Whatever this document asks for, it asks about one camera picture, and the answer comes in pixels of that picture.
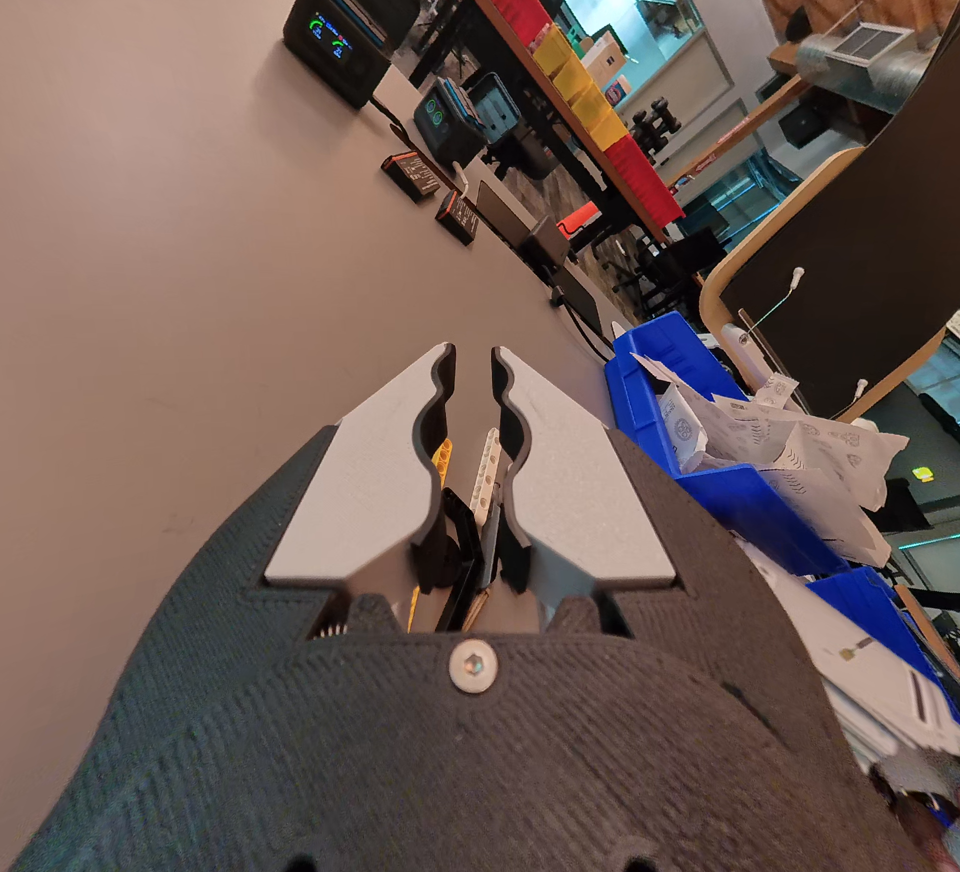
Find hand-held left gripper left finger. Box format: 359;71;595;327
262;342;459;595

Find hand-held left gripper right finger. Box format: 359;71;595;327
489;345;681;621

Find long yellow lego beam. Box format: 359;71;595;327
408;439;455;633

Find white lego beam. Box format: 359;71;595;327
468;428;504;520

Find long black lego beam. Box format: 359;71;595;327
435;488;485;633

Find lego instruction booklet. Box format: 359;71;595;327
738;542;960;756

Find blue storage bin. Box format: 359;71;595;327
606;311;830;576
806;566;950;708

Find crumpled white paper bags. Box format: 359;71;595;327
630;350;912;565

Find dark grey desk flap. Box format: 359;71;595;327
476;180;537;250
558;264;605;336

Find black power adapter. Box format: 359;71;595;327
517;218;571;280

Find black office chair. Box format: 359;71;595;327
483;125;560;183

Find yellow bin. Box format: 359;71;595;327
551;53;590;100
588;108;630;153
531;24;571;74
570;83;610;130

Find black dumbbell rack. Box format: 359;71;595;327
630;95;682;156

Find small black battery charger case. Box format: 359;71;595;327
414;73;521;168

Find white cardboard box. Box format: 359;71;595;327
581;32;630;84

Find large black battery charger case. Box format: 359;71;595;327
282;0;421;109

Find black power cable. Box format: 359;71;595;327
551;287;616;363

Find black camera battery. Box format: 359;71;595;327
381;150;444;201
435;191;483;246

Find dark partition with wooden frame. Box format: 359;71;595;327
701;9;960;423

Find black charger cable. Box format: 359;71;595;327
367;98;414;145

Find metal air duct with vent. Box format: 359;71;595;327
795;20;942;115

